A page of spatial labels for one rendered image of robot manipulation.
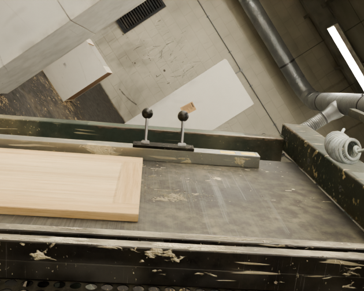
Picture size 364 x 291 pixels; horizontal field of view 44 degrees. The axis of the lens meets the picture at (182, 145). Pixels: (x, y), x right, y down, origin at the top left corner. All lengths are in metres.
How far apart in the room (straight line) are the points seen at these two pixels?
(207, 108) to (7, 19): 2.26
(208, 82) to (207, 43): 4.48
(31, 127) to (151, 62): 7.70
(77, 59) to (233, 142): 4.72
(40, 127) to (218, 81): 3.37
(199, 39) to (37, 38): 6.05
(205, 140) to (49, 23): 2.16
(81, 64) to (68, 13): 2.72
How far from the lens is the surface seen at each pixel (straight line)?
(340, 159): 1.12
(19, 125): 1.74
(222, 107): 4.89
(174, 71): 9.29
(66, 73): 6.30
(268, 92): 9.40
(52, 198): 1.09
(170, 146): 1.45
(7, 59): 3.69
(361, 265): 0.86
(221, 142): 1.71
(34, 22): 3.64
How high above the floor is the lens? 1.59
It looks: 5 degrees down
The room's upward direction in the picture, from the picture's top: 58 degrees clockwise
